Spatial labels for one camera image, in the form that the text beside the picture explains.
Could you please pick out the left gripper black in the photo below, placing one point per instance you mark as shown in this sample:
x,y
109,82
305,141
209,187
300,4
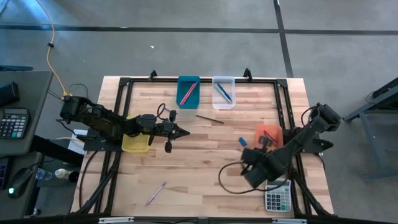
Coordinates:
x,y
164,129

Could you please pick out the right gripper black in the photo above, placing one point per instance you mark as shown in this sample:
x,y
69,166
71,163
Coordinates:
x,y
263,158

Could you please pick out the blue eraser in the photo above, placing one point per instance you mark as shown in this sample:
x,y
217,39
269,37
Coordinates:
x,y
242,141

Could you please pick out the red crayon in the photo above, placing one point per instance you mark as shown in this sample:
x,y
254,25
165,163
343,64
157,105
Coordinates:
x,y
274,140

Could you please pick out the thin dark brown pencil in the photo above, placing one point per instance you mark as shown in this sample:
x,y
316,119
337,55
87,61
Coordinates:
x,y
210,119

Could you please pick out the orange pencil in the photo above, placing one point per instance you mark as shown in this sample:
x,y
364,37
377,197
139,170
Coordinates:
x,y
191,91

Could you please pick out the yellow plastic bin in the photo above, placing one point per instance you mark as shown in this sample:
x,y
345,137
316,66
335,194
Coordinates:
x,y
136,146

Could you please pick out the translucent purple pen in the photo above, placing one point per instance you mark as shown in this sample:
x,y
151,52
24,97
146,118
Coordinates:
x,y
155,194

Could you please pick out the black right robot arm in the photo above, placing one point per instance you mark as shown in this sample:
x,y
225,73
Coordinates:
x,y
298,140

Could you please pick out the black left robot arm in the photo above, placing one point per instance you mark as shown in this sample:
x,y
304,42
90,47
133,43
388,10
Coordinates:
x,y
102,123

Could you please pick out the orange plastic bin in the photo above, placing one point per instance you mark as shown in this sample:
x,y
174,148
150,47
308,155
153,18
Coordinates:
x,y
277,130

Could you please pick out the clear plastic bin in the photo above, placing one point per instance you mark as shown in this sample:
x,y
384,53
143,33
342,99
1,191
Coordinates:
x,y
217,104

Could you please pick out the teal plastic bin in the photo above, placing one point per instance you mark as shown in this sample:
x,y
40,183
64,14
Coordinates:
x,y
181,81

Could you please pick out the white desk calculator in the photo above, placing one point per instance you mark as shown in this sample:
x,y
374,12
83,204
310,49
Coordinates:
x,y
278,200

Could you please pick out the teal pen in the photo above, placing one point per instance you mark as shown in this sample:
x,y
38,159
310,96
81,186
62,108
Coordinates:
x,y
221,92

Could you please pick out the white flat box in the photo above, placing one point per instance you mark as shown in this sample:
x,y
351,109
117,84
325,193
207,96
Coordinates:
x,y
74,147

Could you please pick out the yellow power plug cluster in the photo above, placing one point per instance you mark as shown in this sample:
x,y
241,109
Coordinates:
x,y
66,95

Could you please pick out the white bottle black cap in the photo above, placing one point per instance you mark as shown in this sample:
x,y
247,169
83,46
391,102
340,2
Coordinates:
x,y
62,173

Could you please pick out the black desk support beam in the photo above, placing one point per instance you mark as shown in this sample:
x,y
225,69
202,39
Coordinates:
x,y
56,152

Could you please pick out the clear water bottle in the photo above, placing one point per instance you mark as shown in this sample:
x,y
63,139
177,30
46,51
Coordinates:
x,y
43,174

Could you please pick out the grey office desk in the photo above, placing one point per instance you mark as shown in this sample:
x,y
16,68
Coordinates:
x,y
34,93

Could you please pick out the grey metal table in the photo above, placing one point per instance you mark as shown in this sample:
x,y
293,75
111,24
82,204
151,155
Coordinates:
x,y
390,88

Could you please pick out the black desk calculator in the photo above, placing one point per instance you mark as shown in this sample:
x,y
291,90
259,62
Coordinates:
x,y
14,124

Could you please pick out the black computer mouse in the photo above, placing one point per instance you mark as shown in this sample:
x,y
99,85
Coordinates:
x,y
20,182

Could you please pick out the black speaker box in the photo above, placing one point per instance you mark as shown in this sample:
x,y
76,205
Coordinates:
x,y
7,95

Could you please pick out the black flat panel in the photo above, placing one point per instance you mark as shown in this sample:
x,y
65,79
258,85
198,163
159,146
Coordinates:
x,y
15,68

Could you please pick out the black keyboard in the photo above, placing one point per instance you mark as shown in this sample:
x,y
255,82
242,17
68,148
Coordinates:
x,y
3,172

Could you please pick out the black aluminium table frame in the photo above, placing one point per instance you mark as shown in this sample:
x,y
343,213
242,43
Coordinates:
x,y
155,80

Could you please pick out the black frame clamp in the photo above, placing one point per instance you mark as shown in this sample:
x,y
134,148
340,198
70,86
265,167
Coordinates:
x,y
152,75
247,74

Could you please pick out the silver metal bracket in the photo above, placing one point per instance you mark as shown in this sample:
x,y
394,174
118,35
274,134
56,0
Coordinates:
x,y
115,220
289,221

